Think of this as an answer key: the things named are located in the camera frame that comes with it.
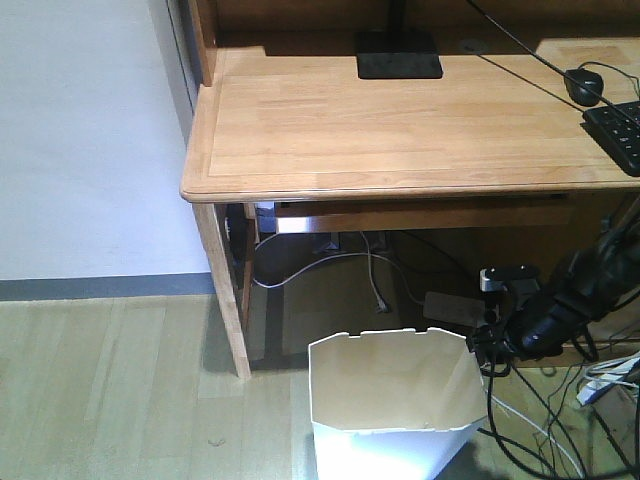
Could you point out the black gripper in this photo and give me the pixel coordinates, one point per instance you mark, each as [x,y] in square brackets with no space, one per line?
[536,327]

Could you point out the white plastic trash bin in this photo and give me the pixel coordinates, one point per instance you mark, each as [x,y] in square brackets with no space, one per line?
[395,404]

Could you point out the wooden desk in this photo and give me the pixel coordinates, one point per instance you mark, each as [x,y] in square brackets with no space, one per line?
[282,116]

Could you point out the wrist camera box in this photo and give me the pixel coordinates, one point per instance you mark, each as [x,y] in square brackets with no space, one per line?
[493,279]

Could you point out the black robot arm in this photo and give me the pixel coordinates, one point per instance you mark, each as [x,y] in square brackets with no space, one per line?
[585,287]

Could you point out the black computer mouse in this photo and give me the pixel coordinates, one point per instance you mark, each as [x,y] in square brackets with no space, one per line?
[583,86]

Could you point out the black monitor stand base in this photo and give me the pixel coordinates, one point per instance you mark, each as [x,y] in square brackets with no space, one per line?
[396,53]

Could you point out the grey power strip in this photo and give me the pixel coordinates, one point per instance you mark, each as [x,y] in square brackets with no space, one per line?
[453,309]

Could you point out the black keyboard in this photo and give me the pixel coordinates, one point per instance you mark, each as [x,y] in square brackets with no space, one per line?
[616,131]

